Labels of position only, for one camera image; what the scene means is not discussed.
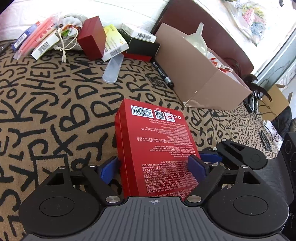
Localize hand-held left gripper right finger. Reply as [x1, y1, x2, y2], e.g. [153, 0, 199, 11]
[184, 155, 264, 205]

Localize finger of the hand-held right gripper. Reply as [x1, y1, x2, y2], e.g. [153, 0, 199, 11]
[200, 139, 253, 171]

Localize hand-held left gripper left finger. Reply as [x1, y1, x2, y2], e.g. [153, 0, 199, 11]
[44, 156, 124, 205]

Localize tan cardboard box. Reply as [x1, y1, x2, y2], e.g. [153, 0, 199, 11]
[154, 22, 252, 108]

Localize clear plastic funnel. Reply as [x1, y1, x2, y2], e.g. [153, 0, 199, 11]
[183, 22, 208, 56]

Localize open cardboard box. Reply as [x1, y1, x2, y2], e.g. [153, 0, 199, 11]
[261, 85, 290, 121]

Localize black feathery object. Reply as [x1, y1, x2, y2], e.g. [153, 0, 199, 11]
[243, 74, 270, 100]

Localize tan letter-print blanket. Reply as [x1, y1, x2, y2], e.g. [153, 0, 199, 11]
[0, 39, 285, 241]

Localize red and white packet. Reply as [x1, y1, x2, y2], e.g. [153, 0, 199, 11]
[207, 52, 234, 72]

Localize black marker pen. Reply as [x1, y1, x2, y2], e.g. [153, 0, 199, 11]
[150, 59, 174, 88]

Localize clear toothbrush case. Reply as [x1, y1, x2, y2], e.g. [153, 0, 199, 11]
[102, 54, 124, 84]

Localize black box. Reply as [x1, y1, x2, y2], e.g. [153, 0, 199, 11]
[127, 37, 161, 57]

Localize yellow green card box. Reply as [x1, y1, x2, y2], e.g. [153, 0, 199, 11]
[102, 24, 129, 62]

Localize floral printed cloth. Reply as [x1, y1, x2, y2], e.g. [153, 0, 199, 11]
[222, 0, 271, 47]

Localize small red jewelry box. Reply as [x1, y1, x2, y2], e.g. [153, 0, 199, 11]
[77, 16, 107, 58]

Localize small white barcode box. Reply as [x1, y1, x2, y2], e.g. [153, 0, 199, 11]
[31, 34, 60, 60]

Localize dark brown headboard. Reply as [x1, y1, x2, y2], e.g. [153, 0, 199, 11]
[151, 0, 255, 75]

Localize pink plastic packet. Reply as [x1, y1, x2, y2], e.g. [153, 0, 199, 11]
[14, 17, 57, 59]

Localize blue plastic packet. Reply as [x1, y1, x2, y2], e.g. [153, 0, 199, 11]
[13, 21, 42, 50]

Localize black cable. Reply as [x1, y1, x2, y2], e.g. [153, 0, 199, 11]
[245, 93, 285, 149]

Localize white drawstring bag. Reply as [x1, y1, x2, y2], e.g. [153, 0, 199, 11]
[52, 14, 89, 63]

